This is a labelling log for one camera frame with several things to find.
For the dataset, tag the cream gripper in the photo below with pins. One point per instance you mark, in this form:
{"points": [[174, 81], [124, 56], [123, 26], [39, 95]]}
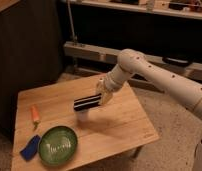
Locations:
{"points": [[105, 94]]}

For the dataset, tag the black white striped eraser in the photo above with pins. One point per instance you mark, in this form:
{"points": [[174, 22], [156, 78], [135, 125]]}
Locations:
{"points": [[86, 102]]}

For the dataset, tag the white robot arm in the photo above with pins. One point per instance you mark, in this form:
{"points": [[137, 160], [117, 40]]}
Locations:
{"points": [[186, 92]]}

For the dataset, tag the wooden table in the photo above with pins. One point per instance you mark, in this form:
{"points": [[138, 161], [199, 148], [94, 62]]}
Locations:
{"points": [[118, 126]]}

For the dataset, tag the green plate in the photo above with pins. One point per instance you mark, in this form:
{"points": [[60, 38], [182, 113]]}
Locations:
{"points": [[57, 146]]}

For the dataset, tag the orange toy carrot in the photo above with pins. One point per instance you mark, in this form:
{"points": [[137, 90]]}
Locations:
{"points": [[35, 116]]}

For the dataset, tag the blue sponge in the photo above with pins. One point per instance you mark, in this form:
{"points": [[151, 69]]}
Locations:
{"points": [[30, 150]]}

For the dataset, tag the metal shelf rail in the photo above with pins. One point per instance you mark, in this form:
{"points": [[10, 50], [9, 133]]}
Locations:
{"points": [[108, 55]]}

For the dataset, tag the black handle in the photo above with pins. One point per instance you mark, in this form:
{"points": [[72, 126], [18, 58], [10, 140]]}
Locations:
{"points": [[176, 63]]}

